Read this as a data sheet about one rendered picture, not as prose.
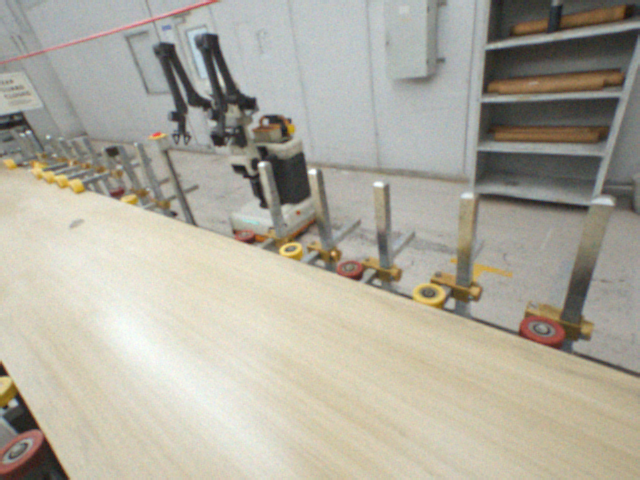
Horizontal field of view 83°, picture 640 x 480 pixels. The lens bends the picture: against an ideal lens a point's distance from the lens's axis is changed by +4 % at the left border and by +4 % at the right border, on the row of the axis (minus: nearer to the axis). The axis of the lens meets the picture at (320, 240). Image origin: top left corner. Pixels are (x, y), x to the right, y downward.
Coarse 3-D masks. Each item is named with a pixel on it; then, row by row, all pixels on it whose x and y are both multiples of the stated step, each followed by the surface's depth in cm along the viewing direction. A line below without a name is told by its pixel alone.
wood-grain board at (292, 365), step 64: (0, 192) 248; (64, 192) 226; (0, 256) 154; (64, 256) 145; (128, 256) 136; (192, 256) 128; (256, 256) 121; (0, 320) 112; (64, 320) 107; (128, 320) 102; (192, 320) 97; (256, 320) 93; (320, 320) 89; (384, 320) 85; (448, 320) 82; (64, 384) 85; (128, 384) 81; (192, 384) 78; (256, 384) 75; (320, 384) 73; (384, 384) 71; (448, 384) 68; (512, 384) 67; (576, 384) 65; (64, 448) 70; (128, 448) 68; (192, 448) 66; (256, 448) 64; (320, 448) 62; (384, 448) 60; (448, 448) 59; (512, 448) 57; (576, 448) 56
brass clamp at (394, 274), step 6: (372, 258) 121; (366, 264) 119; (372, 264) 118; (378, 264) 118; (396, 264) 116; (366, 270) 120; (378, 270) 116; (384, 270) 115; (390, 270) 114; (396, 270) 114; (378, 276) 118; (384, 276) 116; (390, 276) 114; (396, 276) 113; (390, 282) 116; (396, 282) 115
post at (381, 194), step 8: (376, 184) 101; (384, 184) 100; (376, 192) 102; (384, 192) 101; (376, 200) 103; (384, 200) 102; (376, 208) 105; (384, 208) 103; (376, 216) 106; (384, 216) 104; (376, 224) 108; (384, 224) 106; (384, 232) 108; (384, 240) 109; (384, 248) 111; (392, 248) 113; (384, 256) 113; (392, 256) 114; (384, 264) 114; (392, 264) 116; (384, 288) 120; (392, 288) 120
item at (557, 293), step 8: (560, 264) 105; (568, 264) 104; (560, 272) 102; (568, 272) 101; (560, 280) 99; (568, 280) 98; (552, 288) 97; (560, 288) 96; (552, 296) 94; (560, 296) 94; (552, 304) 92; (560, 304) 92
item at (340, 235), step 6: (348, 222) 148; (354, 222) 148; (360, 222) 150; (342, 228) 145; (348, 228) 144; (354, 228) 148; (336, 234) 141; (342, 234) 141; (348, 234) 145; (336, 240) 139; (312, 252) 132; (318, 252) 132; (306, 258) 129; (312, 258) 129; (318, 258) 132; (306, 264) 127; (312, 264) 130
